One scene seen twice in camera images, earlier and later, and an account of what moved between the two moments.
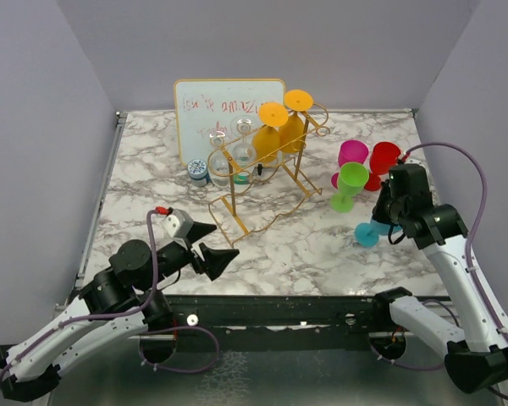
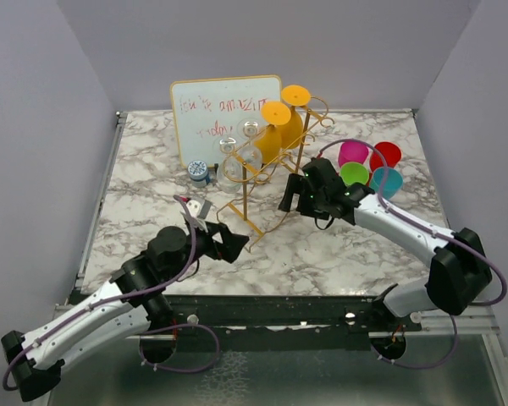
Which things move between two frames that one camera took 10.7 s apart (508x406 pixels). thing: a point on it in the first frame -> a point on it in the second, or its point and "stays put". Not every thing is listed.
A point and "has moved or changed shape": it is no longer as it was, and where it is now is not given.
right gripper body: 388,209 -> 313,204
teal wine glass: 367,234 has moved or changed shape
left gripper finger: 217,260 -> 232,244
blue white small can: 197,172 stays put
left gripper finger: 199,229 -> 214,227
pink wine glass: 350,151 stays put
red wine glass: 383,156 stays put
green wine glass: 352,178 stays put
